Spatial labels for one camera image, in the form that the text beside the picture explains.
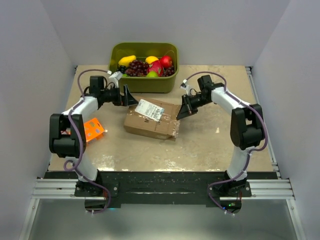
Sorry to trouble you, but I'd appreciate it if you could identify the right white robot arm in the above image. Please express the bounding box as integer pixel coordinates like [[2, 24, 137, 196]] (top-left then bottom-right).
[[176, 71, 268, 197]]

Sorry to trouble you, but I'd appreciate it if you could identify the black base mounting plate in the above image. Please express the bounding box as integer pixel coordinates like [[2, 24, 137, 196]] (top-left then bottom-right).
[[44, 171, 280, 210]]

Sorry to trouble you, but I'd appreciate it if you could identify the green lime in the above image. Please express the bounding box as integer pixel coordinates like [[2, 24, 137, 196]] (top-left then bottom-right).
[[146, 71, 159, 78]]

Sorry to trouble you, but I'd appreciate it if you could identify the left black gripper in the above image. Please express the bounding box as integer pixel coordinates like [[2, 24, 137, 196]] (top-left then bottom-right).
[[101, 84, 139, 107]]

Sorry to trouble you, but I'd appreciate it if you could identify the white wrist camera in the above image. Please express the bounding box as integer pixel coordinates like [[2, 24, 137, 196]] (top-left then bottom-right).
[[108, 71, 123, 88], [180, 79, 192, 96]]

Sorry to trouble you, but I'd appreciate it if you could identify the dark red grape bunch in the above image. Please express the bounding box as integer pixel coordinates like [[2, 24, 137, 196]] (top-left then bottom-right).
[[162, 66, 176, 77]]

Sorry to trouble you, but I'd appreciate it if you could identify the yellow mango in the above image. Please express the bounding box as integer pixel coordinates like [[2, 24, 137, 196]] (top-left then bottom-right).
[[118, 55, 137, 67]]

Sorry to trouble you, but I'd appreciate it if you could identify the olive green plastic bin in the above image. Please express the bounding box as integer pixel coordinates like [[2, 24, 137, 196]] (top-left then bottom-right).
[[108, 42, 179, 93]]

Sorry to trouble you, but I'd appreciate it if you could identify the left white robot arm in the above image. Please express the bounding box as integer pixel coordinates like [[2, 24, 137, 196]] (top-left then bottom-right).
[[49, 72, 138, 196]]

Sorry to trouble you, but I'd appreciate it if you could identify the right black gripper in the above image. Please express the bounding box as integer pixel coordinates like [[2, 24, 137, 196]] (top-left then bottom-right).
[[178, 94, 211, 120]]

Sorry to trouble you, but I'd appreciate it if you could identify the dark black grape bunch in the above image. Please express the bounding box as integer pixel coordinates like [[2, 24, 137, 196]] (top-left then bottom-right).
[[117, 65, 127, 74]]

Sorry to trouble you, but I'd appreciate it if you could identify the pink dragon fruit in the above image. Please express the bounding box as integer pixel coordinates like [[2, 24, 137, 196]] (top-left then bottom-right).
[[146, 60, 164, 77]]

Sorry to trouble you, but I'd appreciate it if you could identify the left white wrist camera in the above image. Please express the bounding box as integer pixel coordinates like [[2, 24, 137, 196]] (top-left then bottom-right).
[[108, 71, 123, 88]]

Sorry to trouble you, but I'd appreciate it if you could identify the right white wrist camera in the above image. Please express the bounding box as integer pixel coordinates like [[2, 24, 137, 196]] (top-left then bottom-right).
[[180, 79, 192, 96]]

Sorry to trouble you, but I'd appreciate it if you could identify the red apple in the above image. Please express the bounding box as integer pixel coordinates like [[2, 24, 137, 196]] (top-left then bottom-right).
[[159, 55, 173, 69]]

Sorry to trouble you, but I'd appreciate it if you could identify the orange carton box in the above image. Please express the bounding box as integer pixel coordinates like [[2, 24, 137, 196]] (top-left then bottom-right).
[[83, 117, 106, 143]]

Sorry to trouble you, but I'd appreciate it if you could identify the yellow lemon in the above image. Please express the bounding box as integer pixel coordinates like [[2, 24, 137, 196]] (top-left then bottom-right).
[[145, 56, 159, 65]]

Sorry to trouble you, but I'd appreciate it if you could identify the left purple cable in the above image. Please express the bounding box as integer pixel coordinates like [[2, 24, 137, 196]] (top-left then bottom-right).
[[63, 69, 112, 215]]

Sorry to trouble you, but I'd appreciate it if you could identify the brown cardboard express box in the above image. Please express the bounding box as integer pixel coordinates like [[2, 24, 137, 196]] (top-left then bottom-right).
[[123, 96, 181, 141]]

